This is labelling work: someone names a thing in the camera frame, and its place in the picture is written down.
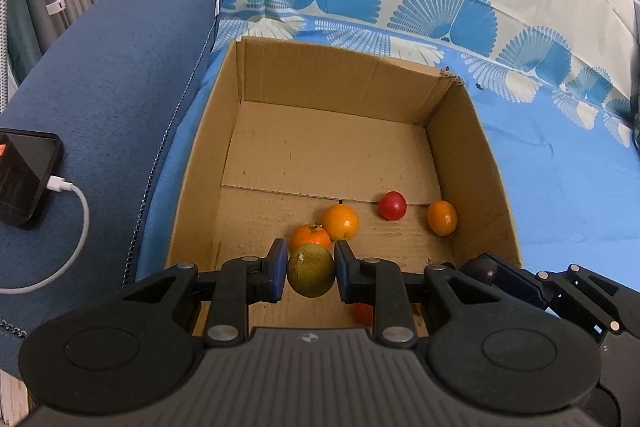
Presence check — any reddish orange mandarin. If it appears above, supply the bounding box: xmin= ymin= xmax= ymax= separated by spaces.
xmin=290 ymin=223 xmax=332 ymax=253

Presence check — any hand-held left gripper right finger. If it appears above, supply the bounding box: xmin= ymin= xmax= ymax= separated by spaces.
xmin=334 ymin=239 xmax=501 ymax=348

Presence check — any white charging cable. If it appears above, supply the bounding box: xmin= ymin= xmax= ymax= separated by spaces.
xmin=0 ymin=176 xmax=91 ymax=295

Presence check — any olive green round fruit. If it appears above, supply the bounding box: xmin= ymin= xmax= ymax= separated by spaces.
xmin=286 ymin=243 xmax=336 ymax=298

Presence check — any red cherry tomato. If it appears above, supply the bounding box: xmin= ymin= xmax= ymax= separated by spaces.
xmin=378 ymin=191 xmax=407 ymax=221
xmin=352 ymin=302 xmax=375 ymax=327

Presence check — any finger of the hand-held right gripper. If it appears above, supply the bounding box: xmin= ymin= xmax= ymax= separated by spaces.
xmin=481 ymin=251 xmax=640 ymax=338

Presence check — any black smartphone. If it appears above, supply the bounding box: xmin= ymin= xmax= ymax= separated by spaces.
xmin=0 ymin=131 xmax=65 ymax=227

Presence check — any blue fan-printed sheet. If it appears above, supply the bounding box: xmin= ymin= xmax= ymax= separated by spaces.
xmin=132 ymin=0 xmax=640 ymax=298

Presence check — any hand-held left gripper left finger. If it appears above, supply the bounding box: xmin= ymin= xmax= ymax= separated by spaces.
xmin=122 ymin=238 xmax=290 ymax=348

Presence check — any brown cardboard box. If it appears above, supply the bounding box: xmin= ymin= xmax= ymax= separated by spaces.
xmin=165 ymin=36 xmax=523 ymax=338

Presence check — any blue sofa armrest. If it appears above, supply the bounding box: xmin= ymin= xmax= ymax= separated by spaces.
xmin=0 ymin=0 xmax=228 ymax=350

